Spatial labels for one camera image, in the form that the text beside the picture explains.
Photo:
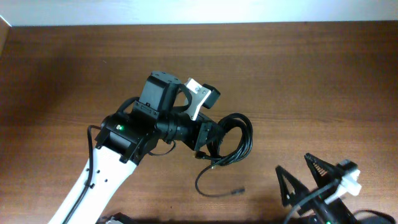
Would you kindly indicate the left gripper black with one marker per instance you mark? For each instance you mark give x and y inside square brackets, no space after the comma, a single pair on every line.
[199,133]

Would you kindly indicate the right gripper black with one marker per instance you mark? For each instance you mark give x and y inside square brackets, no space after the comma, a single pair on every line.
[315,189]

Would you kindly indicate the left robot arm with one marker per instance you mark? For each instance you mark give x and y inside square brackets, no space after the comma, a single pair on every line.
[167,110]

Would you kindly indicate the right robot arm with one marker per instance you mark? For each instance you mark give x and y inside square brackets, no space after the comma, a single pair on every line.
[325,217]

